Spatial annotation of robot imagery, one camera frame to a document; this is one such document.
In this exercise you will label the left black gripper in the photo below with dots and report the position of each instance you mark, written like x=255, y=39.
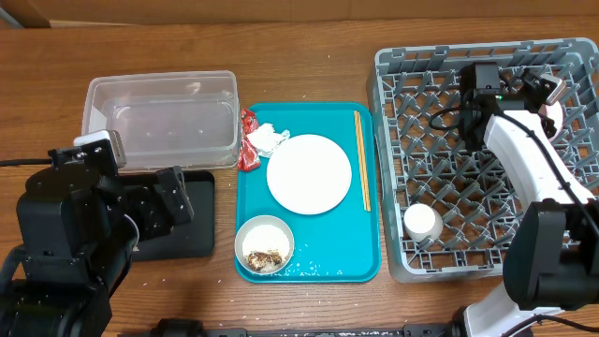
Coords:
x=142, y=197

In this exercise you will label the red snack wrapper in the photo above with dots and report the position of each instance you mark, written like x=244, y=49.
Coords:
x=249, y=158

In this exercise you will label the white tissue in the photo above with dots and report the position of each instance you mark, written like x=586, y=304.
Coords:
x=265, y=140

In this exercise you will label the grey bowl with food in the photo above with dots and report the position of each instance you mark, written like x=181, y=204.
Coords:
x=264, y=245

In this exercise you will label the white round plate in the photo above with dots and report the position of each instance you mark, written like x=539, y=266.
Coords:
x=309, y=174

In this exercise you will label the wooden chopstick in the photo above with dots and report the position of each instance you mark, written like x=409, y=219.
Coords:
x=363, y=159
x=360, y=159

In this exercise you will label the white cup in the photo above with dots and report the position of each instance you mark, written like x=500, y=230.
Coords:
x=422, y=222

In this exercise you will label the pink bowl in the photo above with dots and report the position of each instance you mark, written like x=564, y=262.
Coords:
x=551, y=120

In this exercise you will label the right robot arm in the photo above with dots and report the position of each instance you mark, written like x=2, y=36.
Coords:
x=551, y=265

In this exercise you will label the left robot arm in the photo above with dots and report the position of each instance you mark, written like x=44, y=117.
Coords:
x=80, y=228

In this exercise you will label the grey dishwasher rack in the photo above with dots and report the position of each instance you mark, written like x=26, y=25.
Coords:
x=471, y=191

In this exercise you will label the clear plastic bin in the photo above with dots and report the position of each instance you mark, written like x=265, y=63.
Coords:
x=189, y=119

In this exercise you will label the black plastic tray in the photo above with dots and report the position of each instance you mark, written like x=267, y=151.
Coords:
x=194, y=239

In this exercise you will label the teal serving tray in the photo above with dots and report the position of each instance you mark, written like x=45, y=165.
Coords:
x=339, y=246

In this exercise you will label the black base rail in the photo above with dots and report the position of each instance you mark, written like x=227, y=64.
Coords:
x=192, y=328

